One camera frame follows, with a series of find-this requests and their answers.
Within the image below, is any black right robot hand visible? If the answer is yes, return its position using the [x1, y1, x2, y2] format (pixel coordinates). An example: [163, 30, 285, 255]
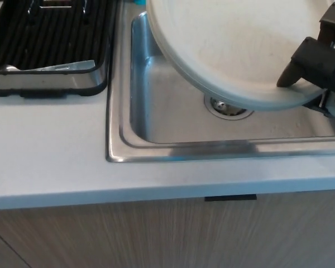
[276, 1, 335, 119]

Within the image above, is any white paper plate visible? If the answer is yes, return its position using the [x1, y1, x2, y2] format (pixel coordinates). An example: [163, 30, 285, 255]
[146, 0, 335, 112]

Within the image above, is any metal sink drain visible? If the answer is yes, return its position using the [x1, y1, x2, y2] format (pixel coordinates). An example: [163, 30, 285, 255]
[203, 94, 255, 121]

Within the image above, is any stainless steel sink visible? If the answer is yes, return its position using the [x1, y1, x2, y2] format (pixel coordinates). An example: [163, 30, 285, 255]
[105, 0, 335, 163]

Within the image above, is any black tab under counter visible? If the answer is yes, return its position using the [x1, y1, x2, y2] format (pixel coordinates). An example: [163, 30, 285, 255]
[204, 194, 258, 202]

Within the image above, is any plain wood cabinet door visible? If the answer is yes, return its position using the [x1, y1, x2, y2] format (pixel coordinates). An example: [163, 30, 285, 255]
[0, 188, 335, 268]

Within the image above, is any black steel dish rack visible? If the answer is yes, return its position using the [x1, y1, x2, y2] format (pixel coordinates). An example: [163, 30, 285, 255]
[0, 0, 115, 98]

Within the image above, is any chrome wire holder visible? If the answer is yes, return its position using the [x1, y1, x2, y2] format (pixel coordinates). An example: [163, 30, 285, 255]
[27, 0, 92, 17]

